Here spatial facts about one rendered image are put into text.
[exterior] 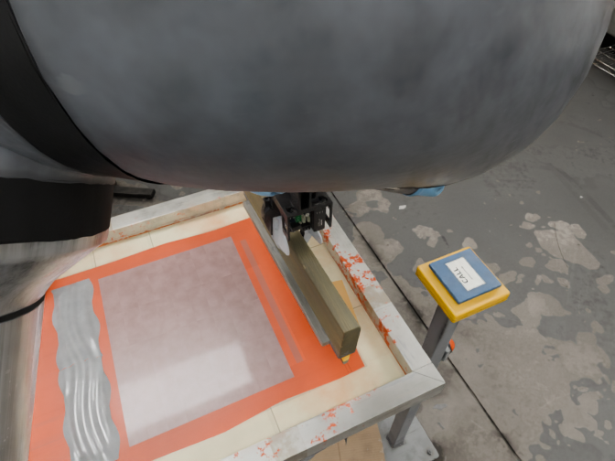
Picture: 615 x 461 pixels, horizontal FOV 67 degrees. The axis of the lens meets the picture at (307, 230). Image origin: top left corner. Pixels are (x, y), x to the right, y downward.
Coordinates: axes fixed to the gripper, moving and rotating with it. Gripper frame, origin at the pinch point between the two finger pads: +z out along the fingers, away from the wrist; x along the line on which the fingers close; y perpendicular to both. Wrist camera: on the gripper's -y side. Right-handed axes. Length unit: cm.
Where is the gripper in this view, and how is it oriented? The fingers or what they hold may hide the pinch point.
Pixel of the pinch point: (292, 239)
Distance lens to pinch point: 79.5
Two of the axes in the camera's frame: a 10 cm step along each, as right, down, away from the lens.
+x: 9.1, -3.1, 2.8
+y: 4.1, 6.8, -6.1
